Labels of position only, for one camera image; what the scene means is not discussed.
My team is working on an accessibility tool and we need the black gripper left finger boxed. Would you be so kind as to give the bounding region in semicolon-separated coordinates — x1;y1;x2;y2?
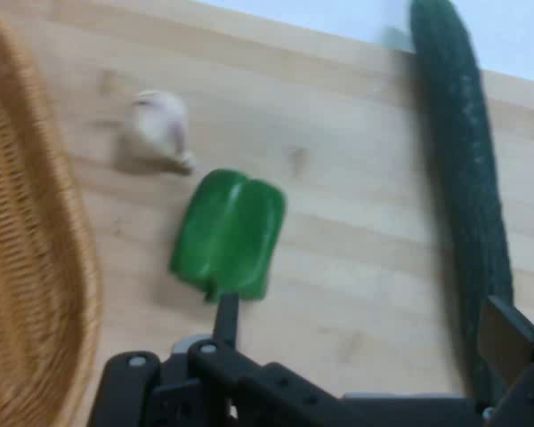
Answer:
87;293;344;427

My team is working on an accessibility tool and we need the white garlic bulb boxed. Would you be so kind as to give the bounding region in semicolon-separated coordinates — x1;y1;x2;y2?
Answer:
123;89;198;176

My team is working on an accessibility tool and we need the green bell pepper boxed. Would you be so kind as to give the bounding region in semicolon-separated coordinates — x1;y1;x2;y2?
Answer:
167;167;288;304

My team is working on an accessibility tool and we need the woven wicker basket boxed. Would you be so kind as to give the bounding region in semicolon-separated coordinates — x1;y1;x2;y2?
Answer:
0;8;104;427

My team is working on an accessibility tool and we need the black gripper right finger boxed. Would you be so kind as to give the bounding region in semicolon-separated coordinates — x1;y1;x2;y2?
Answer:
475;294;534;427

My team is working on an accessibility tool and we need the dark green cucumber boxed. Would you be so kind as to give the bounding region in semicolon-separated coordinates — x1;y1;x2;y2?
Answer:
408;0;516;407

